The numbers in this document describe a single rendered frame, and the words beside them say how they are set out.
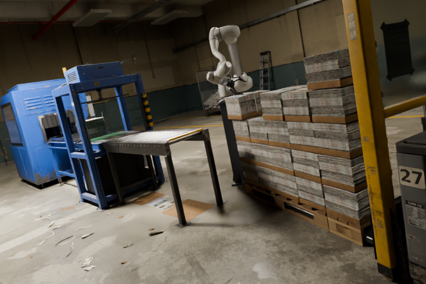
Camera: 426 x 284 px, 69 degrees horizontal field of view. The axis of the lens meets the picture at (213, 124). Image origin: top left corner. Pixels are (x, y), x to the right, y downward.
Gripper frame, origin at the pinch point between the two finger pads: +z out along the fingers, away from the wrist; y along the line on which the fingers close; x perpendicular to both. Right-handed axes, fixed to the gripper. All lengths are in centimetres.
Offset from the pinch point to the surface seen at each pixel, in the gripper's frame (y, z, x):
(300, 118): 30, 0, 95
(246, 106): 19.8, -0.6, 14.9
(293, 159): 60, 17, 76
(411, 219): 77, 6, 180
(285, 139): 46, 9, 72
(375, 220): 83, 6, 162
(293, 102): 19, -5, 88
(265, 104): 20, -5, 53
